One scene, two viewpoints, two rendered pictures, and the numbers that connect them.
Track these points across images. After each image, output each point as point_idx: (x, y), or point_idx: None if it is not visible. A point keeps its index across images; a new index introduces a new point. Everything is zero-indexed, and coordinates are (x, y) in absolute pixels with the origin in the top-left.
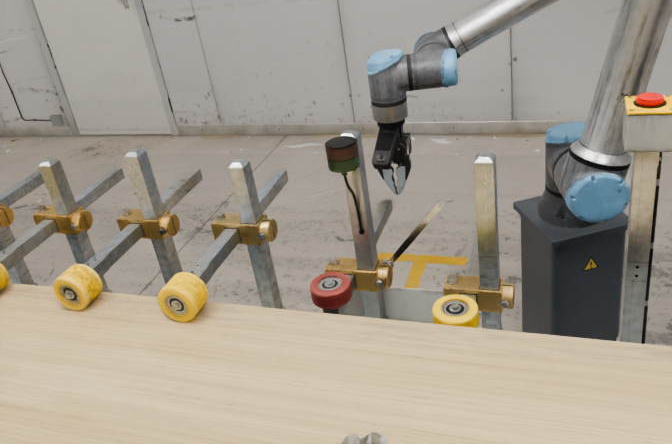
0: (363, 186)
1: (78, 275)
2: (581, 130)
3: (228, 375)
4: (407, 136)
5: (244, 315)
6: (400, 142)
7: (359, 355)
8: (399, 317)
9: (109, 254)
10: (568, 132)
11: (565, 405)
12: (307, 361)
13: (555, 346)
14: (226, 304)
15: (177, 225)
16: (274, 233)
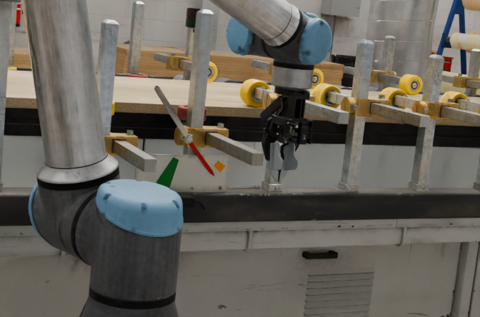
0: (193, 52)
1: (321, 85)
2: (126, 188)
3: (186, 97)
4: (281, 118)
5: (220, 105)
6: (277, 115)
7: (131, 98)
8: (175, 185)
9: (339, 95)
10: (142, 185)
11: (13, 90)
12: (155, 98)
13: (30, 96)
14: (239, 107)
15: (346, 108)
16: (266, 106)
